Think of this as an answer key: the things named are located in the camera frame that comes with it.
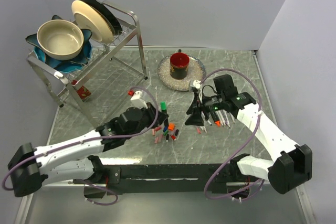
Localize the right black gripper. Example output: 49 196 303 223
185 91 225 126

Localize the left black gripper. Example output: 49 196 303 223
125 101 168 140

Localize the orange cap black highlighter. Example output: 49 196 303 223
210 111 221 127

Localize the green cap black highlighter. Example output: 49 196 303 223
160 102 169 127

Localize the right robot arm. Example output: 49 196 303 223
185 74 312 194

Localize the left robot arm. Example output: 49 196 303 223
2 103 169 197

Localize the speckled grey plate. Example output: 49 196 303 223
157 55 206 92

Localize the black red mug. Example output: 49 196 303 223
170 49 190 80

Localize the steel dish rack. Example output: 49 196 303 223
27 0 148 127

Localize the red sticker tag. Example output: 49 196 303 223
77 86 91 102

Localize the black plate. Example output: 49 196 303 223
80 0 123 35

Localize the blue star-shaped dish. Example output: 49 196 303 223
25 15 92 73

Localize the cream plate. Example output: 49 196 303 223
71 0 114 44

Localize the beige ceramic bowl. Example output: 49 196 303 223
37 19 84 61

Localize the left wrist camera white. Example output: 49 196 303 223
128 90 148 109

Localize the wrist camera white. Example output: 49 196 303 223
128 90 148 109
189 80 202 94

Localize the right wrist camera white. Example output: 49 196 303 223
189 80 202 94

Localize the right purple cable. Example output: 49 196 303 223
201 68 266 201

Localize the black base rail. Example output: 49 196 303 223
73 163 260 199

